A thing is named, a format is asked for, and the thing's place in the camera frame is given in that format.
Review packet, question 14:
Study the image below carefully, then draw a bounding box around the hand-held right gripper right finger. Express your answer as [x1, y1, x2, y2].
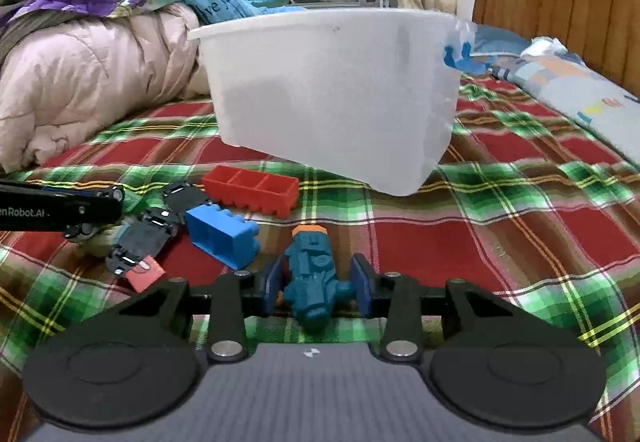
[349, 252, 507, 363]

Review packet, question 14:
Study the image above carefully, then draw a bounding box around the teal toy water gun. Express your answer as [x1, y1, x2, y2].
[279, 223, 359, 336]

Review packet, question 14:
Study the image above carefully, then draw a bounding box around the pink quilt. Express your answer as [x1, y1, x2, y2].
[0, 4, 217, 174]

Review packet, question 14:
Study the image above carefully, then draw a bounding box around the blue plastic toy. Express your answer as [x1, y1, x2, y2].
[442, 41, 495, 74]

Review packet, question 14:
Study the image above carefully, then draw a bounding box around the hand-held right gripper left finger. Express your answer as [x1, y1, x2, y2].
[119, 253, 287, 362]

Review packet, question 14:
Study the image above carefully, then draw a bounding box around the plaid bed sheet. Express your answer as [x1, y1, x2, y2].
[0, 70, 640, 442]

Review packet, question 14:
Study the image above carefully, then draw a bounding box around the white plastic container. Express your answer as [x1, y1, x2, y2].
[187, 6, 477, 198]

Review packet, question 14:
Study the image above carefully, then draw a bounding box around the blue building block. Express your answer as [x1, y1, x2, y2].
[184, 204, 262, 270]

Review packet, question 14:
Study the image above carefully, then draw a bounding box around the pink toy block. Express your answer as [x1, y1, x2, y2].
[125, 257, 166, 293]

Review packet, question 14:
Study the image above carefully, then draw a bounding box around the black toy track chain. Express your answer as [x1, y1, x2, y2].
[104, 181, 209, 279]

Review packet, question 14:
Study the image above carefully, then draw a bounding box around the white plastic bag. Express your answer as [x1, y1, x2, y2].
[520, 36, 569, 59]

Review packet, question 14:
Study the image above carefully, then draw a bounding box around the patterned grey pillow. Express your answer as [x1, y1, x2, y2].
[486, 50, 640, 165]

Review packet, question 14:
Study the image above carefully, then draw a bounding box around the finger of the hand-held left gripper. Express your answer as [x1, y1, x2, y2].
[62, 221, 105, 244]
[75, 185, 126, 226]

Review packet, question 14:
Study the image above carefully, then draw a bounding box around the red building block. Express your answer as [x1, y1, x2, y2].
[201, 164, 301, 220]

